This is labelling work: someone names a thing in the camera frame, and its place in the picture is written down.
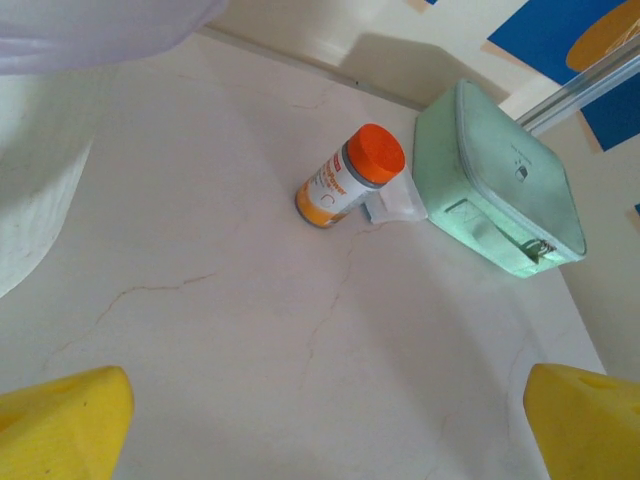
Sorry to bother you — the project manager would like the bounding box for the mint green lidded box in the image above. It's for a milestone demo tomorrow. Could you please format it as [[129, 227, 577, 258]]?
[[412, 78, 587, 278]]

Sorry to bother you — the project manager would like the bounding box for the orange-capped supplement jar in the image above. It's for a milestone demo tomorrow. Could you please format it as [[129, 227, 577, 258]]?
[[294, 123, 406, 230]]

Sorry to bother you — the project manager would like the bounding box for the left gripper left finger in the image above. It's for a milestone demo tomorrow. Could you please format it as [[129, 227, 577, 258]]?
[[0, 365, 135, 480]]

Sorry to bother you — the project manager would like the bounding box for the small clear plastic packet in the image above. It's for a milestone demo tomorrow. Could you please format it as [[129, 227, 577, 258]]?
[[362, 172, 429, 225]]

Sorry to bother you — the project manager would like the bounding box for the translucent purple bin liner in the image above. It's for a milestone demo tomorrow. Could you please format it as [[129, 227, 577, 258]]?
[[0, 0, 229, 76]]

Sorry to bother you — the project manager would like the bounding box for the aluminium frame post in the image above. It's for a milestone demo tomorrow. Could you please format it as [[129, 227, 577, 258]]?
[[514, 42, 640, 134]]

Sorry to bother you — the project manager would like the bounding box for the white ribbed waste bin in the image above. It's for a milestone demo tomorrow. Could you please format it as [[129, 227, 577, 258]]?
[[0, 64, 96, 299]]

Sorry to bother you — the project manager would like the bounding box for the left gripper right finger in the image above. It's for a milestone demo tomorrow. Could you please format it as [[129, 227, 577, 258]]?
[[523, 363, 640, 480]]

